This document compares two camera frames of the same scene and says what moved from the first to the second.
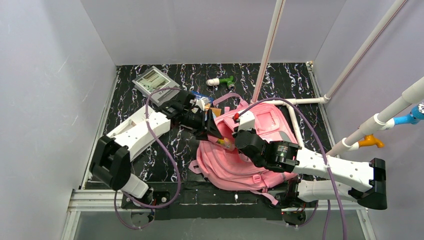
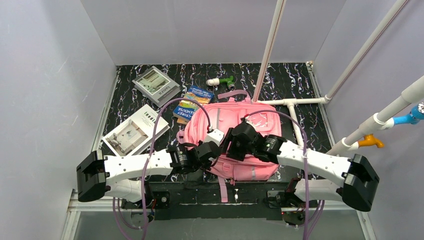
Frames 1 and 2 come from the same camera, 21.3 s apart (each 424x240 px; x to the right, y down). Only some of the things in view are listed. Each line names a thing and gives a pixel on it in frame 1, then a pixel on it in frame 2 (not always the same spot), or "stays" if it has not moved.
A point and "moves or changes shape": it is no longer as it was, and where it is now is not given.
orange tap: (369, 140) stays
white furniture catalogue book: (135, 132) stays
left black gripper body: (205, 122) -> (208, 151)
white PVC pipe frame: (380, 122) stays
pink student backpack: (220, 162) moves or changes shape
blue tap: (417, 114) stays
